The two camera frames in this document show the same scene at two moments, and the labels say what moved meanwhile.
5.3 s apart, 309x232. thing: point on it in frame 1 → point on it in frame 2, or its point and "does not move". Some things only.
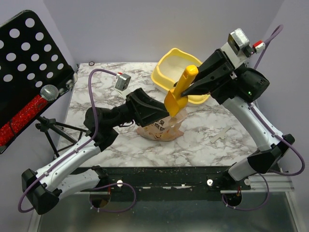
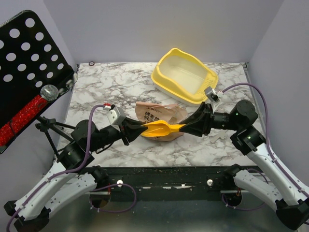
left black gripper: (145, 109) → (128, 128)
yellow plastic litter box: (168, 71) does not move
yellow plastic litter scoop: (175, 103) → (160, 128)
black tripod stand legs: (73, 133) does not move
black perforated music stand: (29, 61) does not move
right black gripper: (227, 67) → (206, 119)
